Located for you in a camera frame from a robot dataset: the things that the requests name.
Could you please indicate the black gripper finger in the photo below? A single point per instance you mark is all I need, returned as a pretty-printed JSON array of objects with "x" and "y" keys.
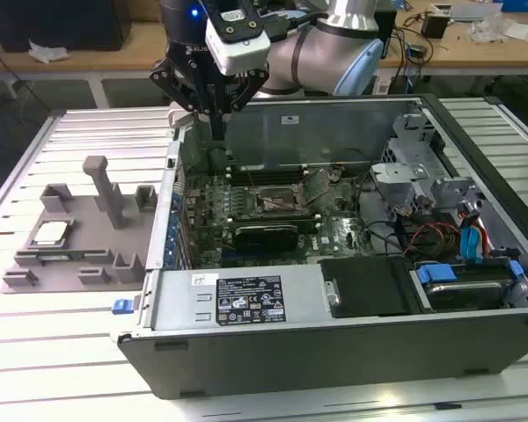
[
  {"x": 246, "y": 94},
  {"x": 176, "y": 90}
]

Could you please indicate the silver CPU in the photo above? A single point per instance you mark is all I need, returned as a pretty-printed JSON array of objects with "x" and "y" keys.
[{"x": 50, "y": 233}]

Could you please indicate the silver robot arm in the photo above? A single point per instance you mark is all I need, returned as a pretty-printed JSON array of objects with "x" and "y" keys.
[{"x": 317, "y": 53}]

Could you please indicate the CPU socket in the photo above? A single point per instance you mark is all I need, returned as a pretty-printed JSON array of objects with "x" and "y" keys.
[{"x": 273, "y": 192}]

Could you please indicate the pale grey case latch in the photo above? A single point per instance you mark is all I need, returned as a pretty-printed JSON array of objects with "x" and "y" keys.
[{"x": 178, "y": 116}]

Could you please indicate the white certification sticker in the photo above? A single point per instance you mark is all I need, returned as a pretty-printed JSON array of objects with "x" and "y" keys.
[{"x": 290, "y": 119}]

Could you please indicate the wooden desk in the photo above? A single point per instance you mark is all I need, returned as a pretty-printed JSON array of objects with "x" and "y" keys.
[{"x": 114, "y": 59}]

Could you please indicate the black RAM slot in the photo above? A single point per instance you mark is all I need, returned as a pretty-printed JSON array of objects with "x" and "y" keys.
[
  {"x": 264, "y": 180},
  {"x": 264, "y": 167},
  {"x": 264, "y": 171},
  {"x": 264, "y": 176}
]

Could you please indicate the round coin cell battery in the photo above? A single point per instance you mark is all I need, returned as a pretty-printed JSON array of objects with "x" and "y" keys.
[{"x": 334, "y": 176}]

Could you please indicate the black computer tower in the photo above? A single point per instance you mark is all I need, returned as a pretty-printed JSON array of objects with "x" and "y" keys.
[{"x": 57, "y": 22}]

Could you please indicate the crumpled white paper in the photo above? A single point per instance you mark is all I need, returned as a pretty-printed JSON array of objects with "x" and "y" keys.
[{"x": 48, "y": 52}]

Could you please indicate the white plug adapter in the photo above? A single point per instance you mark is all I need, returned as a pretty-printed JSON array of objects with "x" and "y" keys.
[{"x": 382, "y": 84}]

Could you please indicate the black graphics card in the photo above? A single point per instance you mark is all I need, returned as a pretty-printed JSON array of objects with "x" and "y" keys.
[{"x": 264, "y": 244}]

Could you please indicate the perforated metal drive cage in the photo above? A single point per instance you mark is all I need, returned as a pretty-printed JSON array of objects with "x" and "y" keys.
[{"x": 389, "y": 151}]

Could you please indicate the grey plastic parts rack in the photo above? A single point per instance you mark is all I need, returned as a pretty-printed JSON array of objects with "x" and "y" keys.
[{"x": 88, "y": 220}]

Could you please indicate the green motherboard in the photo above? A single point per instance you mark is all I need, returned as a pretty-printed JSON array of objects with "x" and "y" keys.
[{"x": 334, "y": 228}]

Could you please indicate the small black device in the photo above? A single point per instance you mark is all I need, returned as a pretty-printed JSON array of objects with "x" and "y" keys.
[{"x": 418, "y": 50}]

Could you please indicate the grey labelled power supply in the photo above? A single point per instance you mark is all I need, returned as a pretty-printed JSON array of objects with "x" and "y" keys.
[{"x": 180, "y": 303}]

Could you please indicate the blue plastic clip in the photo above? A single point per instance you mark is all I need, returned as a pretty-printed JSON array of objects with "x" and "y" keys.
[{"x": 122, "y": 306}]

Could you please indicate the black plastic bay cover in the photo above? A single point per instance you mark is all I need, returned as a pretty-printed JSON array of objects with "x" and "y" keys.
[{"x": 365, "y": 285}]

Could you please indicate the clear plastic packaging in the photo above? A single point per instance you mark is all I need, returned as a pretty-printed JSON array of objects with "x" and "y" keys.
[{"x": 488, "y": 28}]

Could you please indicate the black and grey PC case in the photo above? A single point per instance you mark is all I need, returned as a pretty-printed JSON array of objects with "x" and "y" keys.
[{"x": 290, "y": 365}]

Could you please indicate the blue box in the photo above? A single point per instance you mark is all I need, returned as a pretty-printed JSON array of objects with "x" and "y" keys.
[{"x": 523, "y": 4}]

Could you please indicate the hard disk in blue carrier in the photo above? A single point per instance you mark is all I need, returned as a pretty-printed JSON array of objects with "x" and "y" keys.
[{"x": 462, "y": 294}]

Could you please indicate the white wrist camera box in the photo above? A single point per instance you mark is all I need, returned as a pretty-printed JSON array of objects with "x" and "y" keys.
[{"x": 246, "y": 50}]

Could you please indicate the silver metal drive bracket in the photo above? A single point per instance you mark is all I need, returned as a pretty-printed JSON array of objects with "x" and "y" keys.
[{"x": 391, "y": 173}]

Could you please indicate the silver metal bay bracket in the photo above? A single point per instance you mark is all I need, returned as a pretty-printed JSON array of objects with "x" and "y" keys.
[{"x": 455, "y": 189}]

